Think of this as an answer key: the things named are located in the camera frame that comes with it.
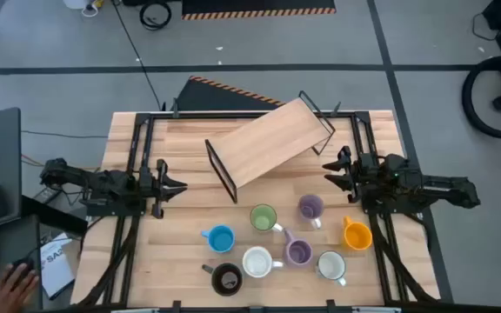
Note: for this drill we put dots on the white blue-patterned mug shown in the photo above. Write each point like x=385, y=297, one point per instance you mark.
x=331, y=265

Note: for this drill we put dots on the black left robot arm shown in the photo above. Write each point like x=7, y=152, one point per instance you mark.
x=81, y=178

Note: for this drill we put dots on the wooden shelf with black frame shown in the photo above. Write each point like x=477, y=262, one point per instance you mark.
x=268, y=139

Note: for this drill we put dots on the white container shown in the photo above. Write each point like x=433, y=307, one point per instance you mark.
x=76, y=3

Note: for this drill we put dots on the brown and blue glazed mug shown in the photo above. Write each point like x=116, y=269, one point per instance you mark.
x=226, y=279

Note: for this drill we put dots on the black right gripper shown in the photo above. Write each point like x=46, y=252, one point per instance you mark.
x=365, y=176

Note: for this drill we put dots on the black computer mouse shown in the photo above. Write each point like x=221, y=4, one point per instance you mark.
x=23, y=265

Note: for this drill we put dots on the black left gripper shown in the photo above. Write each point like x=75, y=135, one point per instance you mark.
x=148, y=184

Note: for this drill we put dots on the orange mug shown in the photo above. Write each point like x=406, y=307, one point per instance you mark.
x=358, y=237

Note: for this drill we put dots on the black hazard-striped floor mat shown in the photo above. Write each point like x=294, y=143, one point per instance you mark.
x=207, y=97
x=255, y=6

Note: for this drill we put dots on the person's hand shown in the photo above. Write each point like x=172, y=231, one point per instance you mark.
x=9, y=293

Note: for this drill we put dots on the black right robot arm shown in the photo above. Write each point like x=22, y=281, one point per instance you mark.
x=442, y=187

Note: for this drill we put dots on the white paper booklet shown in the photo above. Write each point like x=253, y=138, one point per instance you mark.
x=57, y=269

